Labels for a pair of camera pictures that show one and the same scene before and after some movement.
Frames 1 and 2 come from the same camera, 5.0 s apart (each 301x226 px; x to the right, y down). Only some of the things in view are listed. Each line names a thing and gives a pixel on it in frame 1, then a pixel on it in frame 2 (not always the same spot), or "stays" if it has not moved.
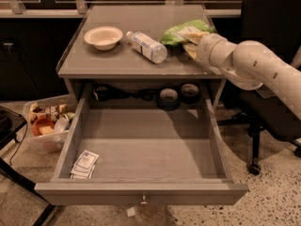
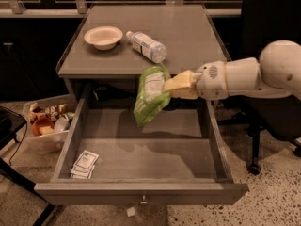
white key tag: [131, 211] stays
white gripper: [207, 50] → [211, 80]
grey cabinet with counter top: [135, 51] stays
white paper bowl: [103, 38] stays
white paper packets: [84, 166] stays
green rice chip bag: [176, 35] → [151, 98]
